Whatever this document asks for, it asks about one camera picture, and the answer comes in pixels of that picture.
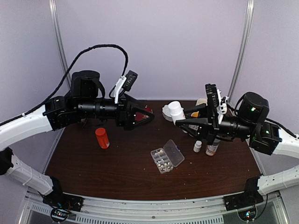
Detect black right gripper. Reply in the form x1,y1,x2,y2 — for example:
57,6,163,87
175,103,254,146

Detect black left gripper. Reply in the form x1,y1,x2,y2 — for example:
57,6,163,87
77,92,155,130

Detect small white pill bottle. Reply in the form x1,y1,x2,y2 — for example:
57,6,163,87
168,101,185,124

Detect orange pill bottle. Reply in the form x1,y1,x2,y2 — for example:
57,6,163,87
95,127,110,149

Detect grey lid supplement bottle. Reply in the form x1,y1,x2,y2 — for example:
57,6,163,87
206,139,220,156

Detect clear plastic pill organizer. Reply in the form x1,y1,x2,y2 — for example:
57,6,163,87
150,140,185,174

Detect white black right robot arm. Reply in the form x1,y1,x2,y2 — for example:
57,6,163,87
175,92,299,158

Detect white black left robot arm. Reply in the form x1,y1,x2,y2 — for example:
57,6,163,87
0,70,155,207

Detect floral mug yellow inside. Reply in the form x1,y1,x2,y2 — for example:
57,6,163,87
185,112,199,131

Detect red floral plate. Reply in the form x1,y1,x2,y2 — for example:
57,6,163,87
135,105,153,121

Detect cream ribbed ceramic mug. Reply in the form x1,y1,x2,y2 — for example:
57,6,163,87
196,98,207,105

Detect white scalloped bowl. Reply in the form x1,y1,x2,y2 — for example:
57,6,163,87
162,105,173,122

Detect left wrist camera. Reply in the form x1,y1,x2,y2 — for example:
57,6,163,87
109,70,138,104

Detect front aluminium rail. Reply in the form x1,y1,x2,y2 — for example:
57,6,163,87
23,189,283,224

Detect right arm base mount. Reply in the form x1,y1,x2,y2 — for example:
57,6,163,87
223,192,264,223

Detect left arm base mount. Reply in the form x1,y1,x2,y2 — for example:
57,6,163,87
40,193,84,223

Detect right aluminium frame post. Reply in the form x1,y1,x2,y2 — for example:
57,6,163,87
228,0,255,103

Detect aluminium frame post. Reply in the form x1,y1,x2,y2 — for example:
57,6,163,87
48,0,78,103
228,0,255,103

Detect left aluminium frame post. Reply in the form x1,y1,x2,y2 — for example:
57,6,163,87
48,0,78,103

